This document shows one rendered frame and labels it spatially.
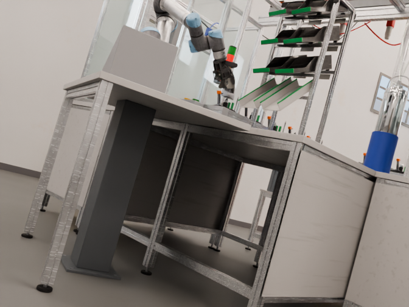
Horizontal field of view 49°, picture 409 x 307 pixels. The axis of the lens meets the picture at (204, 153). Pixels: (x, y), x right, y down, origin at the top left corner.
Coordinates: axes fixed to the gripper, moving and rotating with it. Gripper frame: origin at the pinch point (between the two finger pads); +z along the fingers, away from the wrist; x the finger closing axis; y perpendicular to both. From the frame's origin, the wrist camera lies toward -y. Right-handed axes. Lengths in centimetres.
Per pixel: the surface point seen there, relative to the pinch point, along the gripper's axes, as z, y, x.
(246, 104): 2.2, 11.8, 22.3
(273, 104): 1.9, 9.1, 38.3
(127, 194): 20, 86, 5
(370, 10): -9, -141, 15
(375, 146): 51, -51, 59
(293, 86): -0.9, -8.7, 38.2
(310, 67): -11, -10, 50
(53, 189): 55, 77, -121
